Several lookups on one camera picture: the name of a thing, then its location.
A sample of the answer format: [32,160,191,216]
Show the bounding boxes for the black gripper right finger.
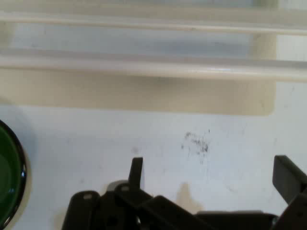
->
[271,155,307,230]

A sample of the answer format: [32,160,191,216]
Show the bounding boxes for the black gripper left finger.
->
[61,157,192,230]

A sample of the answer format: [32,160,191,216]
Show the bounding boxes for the green bowl with dark rim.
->
[0,119,27,228]

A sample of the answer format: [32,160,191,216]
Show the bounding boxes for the clear plastic storage bin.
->
[0,0,307,117]

